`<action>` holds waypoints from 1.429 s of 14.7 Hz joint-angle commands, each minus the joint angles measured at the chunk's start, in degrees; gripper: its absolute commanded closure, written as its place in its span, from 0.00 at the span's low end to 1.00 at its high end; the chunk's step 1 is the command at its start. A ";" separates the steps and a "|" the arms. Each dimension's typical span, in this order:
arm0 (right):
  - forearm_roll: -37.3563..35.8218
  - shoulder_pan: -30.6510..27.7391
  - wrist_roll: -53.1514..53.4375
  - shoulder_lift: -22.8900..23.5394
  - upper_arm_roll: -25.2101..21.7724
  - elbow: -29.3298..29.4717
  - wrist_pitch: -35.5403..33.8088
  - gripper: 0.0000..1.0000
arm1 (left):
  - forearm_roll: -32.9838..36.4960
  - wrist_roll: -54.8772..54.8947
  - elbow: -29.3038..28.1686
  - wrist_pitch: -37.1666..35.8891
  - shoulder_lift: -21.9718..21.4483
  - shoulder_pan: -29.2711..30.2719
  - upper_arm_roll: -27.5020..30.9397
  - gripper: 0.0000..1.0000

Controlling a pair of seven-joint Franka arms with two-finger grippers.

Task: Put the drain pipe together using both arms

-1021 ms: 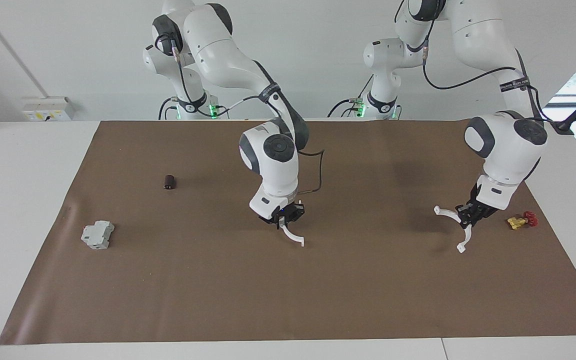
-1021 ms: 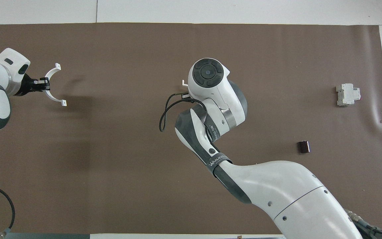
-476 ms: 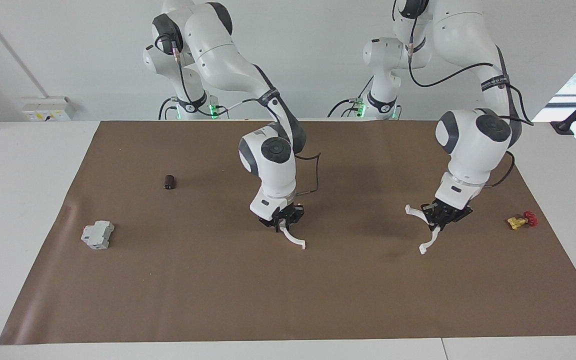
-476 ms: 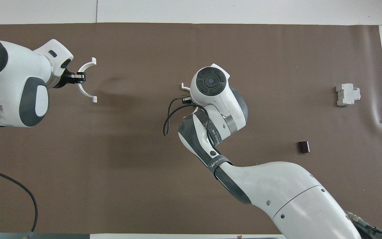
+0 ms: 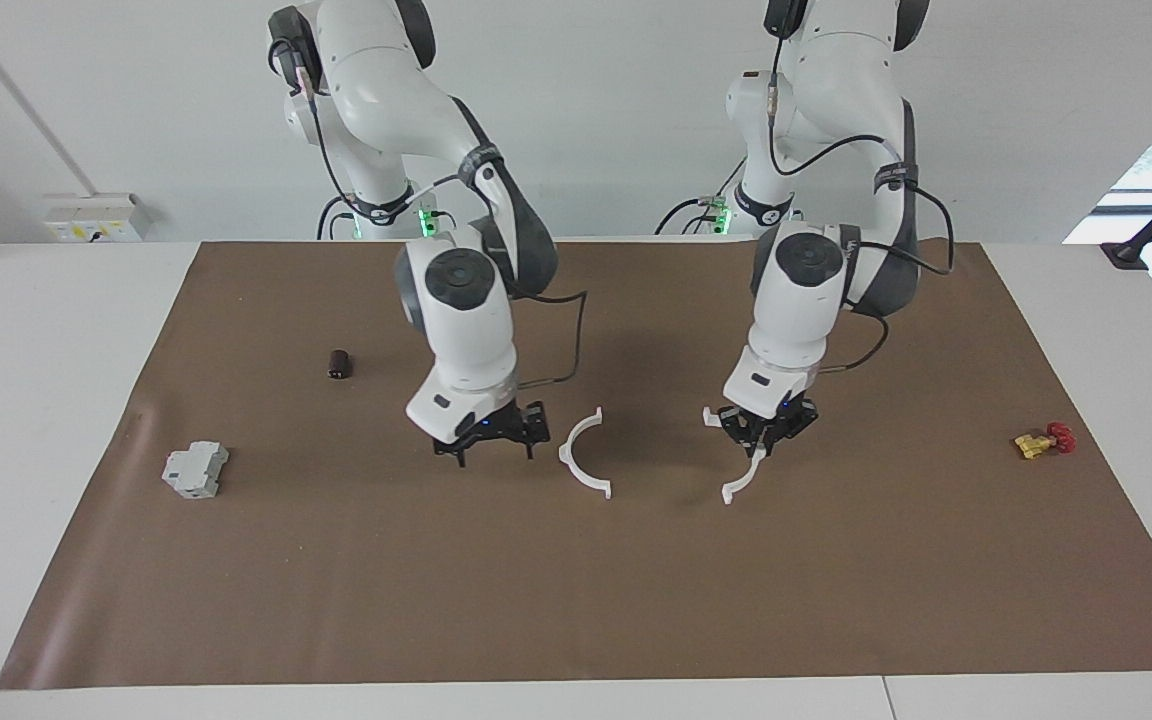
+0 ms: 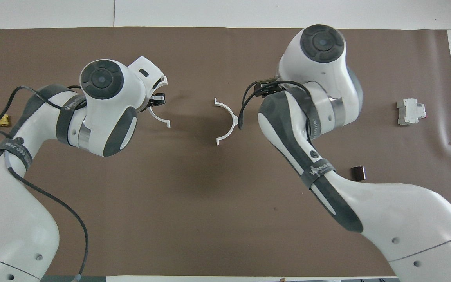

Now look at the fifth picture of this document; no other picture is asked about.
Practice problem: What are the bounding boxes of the black right base cable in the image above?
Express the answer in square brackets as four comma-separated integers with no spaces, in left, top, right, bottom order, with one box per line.
[316,195,357,241]

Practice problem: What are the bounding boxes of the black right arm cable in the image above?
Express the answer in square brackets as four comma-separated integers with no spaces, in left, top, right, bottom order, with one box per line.
[291,60,589,393]

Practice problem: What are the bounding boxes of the black base cable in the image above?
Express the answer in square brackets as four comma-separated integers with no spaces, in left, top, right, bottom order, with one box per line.
[654,150,749,237]
[316,195,357,241]

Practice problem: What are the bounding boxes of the white wall socket box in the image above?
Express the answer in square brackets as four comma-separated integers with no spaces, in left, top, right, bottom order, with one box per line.
[41,193,151,243]

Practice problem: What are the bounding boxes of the grey circuit breaker block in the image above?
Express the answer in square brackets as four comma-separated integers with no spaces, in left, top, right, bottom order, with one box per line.
[161,441,231,500]

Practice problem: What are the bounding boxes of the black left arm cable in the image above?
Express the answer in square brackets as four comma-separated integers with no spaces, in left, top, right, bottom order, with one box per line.
[764,30,957,376]

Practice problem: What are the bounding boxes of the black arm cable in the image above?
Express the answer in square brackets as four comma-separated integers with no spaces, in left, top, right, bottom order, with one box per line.
[764,30,957,376]
[291,60,589,393]

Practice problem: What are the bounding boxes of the brass valve with red handle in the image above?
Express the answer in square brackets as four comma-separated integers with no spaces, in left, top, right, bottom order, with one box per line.
[1014,422,1076,461]

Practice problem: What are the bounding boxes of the white half ring pipe clamp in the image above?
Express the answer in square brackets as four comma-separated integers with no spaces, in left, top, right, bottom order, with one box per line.
[558,406,613,500]
[702,406,772,504]

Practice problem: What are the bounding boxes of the black left base cable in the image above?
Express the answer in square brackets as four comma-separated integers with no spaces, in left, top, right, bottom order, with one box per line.
[654,150,749,237]

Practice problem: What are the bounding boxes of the brown paper table mat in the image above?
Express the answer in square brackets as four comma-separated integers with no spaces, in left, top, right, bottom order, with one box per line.
[0,237,1152,691]

